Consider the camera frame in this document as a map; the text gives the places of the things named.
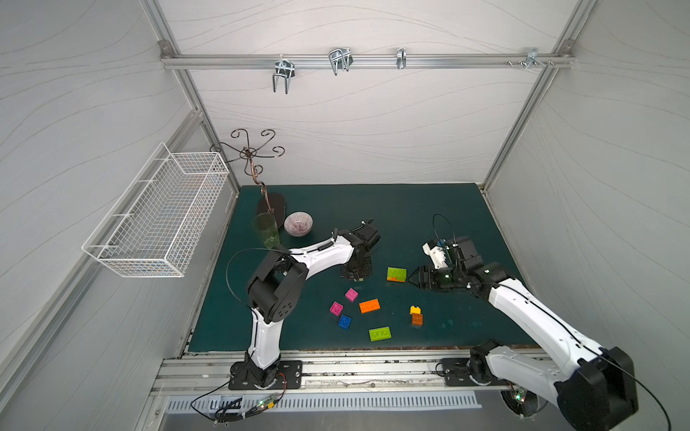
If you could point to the magenta brick lower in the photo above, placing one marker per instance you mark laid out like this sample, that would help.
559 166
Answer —
336 309

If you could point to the metal hook three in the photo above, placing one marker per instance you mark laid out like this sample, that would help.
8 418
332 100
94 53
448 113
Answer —
401 58

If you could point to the white wire basket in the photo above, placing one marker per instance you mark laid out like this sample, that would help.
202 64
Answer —
155 225

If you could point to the magenta brick upper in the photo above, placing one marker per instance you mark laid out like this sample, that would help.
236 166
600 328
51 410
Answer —
352 295

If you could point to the striped ceramic bowl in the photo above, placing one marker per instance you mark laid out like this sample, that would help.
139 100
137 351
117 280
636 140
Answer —
298 224

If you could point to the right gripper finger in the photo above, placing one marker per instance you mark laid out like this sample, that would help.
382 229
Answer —
423 273
424 285

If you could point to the metal hook four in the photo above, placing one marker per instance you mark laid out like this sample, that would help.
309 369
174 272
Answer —
532 60

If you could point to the wide lime green brick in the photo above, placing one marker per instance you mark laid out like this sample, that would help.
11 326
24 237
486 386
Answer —
379 334

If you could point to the green plastic cup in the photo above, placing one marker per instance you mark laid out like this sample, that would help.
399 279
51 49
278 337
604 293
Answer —
266 228

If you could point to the metal hook one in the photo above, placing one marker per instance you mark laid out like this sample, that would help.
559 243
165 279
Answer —
284 72

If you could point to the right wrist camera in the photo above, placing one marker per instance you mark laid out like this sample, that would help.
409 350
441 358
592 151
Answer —
436 253

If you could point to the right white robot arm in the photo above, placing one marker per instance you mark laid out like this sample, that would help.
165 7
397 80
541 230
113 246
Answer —
593 387

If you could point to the magenta brick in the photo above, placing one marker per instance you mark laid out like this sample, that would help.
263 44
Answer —
352 295
336 309

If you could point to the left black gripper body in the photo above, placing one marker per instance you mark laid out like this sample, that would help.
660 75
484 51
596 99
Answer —
356 267

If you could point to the metal hook two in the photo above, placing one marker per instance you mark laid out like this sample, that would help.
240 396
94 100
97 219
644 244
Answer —
340 59

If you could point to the metal hook stand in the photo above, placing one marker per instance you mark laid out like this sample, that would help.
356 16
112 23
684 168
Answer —
272 203

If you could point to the aluminium cross bar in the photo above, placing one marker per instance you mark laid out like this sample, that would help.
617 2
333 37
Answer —
360 61

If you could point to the orange 2x3 brick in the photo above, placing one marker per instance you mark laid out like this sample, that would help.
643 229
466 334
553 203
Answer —
369 306

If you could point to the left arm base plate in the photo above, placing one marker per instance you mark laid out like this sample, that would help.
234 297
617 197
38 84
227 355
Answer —
247 376

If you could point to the blue brick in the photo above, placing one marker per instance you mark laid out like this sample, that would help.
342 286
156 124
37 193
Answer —
344 322

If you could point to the long lime green brick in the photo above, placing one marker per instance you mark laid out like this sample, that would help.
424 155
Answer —
396 273

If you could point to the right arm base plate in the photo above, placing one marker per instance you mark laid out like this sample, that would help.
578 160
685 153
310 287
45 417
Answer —
454 372

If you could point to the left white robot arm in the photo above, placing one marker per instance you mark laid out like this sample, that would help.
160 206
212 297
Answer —
277 284

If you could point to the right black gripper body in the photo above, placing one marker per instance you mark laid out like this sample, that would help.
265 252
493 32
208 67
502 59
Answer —
441 277

